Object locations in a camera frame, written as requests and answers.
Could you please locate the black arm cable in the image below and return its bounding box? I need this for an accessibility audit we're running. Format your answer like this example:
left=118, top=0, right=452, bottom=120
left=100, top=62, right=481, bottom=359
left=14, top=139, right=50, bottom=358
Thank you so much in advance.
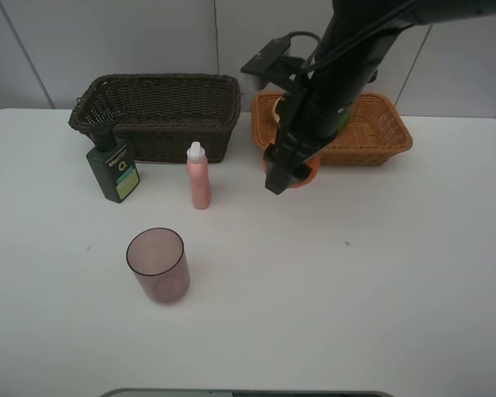
left=287, top=0, right=414, bottom=71

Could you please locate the pink bottle white cap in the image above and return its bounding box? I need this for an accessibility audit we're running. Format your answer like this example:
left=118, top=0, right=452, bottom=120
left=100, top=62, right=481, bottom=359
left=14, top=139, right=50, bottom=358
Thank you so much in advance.
left=187, top=141, right=211, bottom=210

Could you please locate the translucent purple plastic cup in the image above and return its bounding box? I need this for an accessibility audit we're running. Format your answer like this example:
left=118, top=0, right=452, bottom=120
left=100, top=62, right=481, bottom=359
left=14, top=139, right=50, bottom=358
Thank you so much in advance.
left=126, top=227, right=190, bottom=304

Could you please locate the light orange wicker basket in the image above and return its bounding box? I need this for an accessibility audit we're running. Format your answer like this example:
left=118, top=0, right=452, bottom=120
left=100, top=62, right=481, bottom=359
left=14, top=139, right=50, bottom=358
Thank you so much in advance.
left=251, top=93, right=413, bottom=167

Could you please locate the dark green pump bottle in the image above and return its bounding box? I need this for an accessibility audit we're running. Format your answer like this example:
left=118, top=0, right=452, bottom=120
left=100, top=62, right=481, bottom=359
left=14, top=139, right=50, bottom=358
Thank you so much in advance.
left=86, top=122, right=141, bottom=203

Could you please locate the orange tangerine toy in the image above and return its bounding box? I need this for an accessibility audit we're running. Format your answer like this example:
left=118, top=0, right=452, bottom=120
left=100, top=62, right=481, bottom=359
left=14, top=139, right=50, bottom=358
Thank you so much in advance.
left=263, top=151, right=321, bottom=194

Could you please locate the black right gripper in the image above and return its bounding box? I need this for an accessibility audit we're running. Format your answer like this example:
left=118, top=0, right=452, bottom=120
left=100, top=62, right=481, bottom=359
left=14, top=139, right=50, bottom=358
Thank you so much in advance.
left=265, top=72, right=351, bottom=194

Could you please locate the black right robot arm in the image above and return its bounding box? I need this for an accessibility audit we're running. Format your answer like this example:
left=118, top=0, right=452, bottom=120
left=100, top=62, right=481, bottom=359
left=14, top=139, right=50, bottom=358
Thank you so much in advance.
left=242, top=1, right=496, bottom=194

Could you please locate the red yellow peach toy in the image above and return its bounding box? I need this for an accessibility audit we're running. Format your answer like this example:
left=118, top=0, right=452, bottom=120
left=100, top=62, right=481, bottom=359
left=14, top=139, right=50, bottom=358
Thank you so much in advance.
left=272, top=94, right=288, bottom=124

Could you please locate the dark brown wicker basket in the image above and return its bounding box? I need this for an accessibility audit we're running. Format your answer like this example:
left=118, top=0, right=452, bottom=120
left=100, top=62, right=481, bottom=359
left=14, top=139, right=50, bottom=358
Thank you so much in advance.
left=69, top=74, right=241, bottom=164

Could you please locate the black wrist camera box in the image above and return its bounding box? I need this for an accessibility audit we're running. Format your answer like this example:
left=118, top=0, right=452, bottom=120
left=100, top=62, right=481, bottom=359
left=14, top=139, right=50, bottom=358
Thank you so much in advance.
left=241, top=36, right=304, bottom=92

